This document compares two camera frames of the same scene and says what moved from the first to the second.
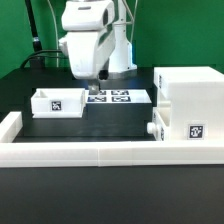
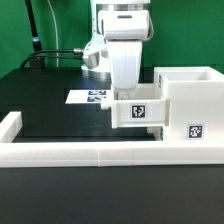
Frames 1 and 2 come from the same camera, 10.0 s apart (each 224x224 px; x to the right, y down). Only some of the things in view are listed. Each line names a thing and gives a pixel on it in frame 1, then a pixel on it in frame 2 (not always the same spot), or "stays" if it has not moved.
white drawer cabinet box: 196,98 stays
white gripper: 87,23 → 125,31
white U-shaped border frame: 102,154 stays
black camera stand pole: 35,62 stays
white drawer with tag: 58,103 → 144,106
